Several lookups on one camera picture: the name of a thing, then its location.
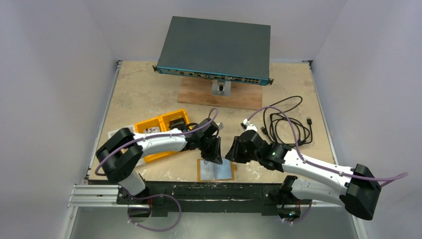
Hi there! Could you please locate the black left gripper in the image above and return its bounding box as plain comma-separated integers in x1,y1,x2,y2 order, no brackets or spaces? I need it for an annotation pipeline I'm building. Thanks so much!
198,134,222,164

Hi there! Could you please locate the tan leather card holder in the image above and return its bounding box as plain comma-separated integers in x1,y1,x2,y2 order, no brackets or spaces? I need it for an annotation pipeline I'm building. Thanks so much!
197,158,237,182

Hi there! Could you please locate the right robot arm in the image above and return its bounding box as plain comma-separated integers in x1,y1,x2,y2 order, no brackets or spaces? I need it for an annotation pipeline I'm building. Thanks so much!
225,130,382,221

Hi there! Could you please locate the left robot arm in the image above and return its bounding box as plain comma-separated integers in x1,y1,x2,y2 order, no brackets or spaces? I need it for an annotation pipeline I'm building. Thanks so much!
95,118,223,204

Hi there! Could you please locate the black VIP card stack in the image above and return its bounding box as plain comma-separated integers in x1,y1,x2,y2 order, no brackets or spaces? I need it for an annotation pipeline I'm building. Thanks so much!
169,118,187,130

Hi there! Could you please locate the yellow bin with black cards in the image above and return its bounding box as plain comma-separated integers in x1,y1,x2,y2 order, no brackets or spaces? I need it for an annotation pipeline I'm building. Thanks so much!
158,109,192,156

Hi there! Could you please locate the silver VIP card stack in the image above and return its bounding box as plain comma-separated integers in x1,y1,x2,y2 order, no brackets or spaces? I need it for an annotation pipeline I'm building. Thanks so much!
143,126,161,133

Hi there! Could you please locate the yellow bin with silver cards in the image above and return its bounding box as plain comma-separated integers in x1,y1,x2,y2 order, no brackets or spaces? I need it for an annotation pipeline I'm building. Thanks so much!
134,118,166,164

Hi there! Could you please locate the wooden board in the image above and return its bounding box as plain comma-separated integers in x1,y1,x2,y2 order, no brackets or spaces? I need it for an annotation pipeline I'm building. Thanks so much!
177,77,263,110

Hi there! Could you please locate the white plastic tray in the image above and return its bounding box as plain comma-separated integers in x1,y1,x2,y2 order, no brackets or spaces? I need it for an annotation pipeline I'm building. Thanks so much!
107,124,135,139

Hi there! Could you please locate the black USB cable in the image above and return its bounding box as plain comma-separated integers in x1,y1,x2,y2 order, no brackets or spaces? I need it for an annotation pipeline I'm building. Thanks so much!
260,96,313,147

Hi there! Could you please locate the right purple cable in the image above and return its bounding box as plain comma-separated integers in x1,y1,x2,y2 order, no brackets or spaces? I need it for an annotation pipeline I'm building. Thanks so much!
245,106,409,225

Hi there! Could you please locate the metal switch stand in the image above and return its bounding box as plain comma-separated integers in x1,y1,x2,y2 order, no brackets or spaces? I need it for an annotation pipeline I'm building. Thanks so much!
211,80,231,97

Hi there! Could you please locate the blue network switch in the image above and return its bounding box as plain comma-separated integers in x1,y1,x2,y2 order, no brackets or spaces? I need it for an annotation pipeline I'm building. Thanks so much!
153,16,273,86

